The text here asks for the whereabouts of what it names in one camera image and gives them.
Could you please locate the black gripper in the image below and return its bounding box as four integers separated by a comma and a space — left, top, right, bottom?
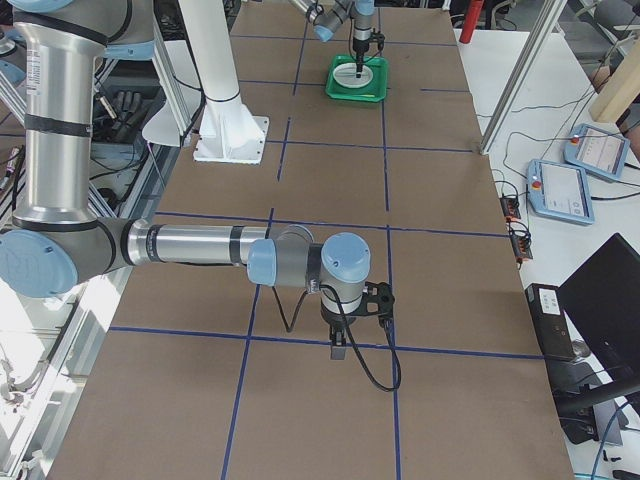
321, 304, 356, 361
352, 38, 370, 78

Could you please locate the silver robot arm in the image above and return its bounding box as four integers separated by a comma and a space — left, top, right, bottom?
1, 1, 372, 359
290, 0, 375, 79

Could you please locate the white round plate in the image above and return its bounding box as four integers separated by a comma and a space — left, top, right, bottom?
332, 62, 374, 89

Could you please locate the green plastic tray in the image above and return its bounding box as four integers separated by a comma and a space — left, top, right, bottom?
325, 55, 389, 102

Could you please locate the red cylinder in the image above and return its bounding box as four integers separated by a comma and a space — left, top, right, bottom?
459, 0, 484, 44

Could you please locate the white paper sheet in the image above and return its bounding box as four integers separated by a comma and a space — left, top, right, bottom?
142, 103, 193, 148

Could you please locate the orange black adapter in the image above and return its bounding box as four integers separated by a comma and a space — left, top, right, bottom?
510, 235, 533, 264
499, 195, 521, 222

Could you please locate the black computer box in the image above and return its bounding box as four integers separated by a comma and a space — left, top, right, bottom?
525, 283, 575, 362

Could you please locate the near blue teach pendant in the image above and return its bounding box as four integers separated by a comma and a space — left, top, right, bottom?
527, 159, 595, 225

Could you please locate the blue teach pendant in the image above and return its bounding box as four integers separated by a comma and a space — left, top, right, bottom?
527, 159, 595, 225
563, 123, 630, 182

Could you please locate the far blue teach pendant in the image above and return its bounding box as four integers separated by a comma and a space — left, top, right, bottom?
563, 123, 630, 182

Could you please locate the black monitor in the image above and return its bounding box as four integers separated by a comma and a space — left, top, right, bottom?
559, 233, 639, 379

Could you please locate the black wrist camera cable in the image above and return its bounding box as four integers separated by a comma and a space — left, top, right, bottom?
272, 283, 402, 393

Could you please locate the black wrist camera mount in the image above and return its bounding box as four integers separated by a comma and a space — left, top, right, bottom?
362, 282, 395, 319

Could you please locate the white camera stand column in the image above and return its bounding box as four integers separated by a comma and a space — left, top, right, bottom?
179, 0, 269, 165

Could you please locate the aluminium frame post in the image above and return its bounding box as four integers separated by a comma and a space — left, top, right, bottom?
479, 0, 568, 155

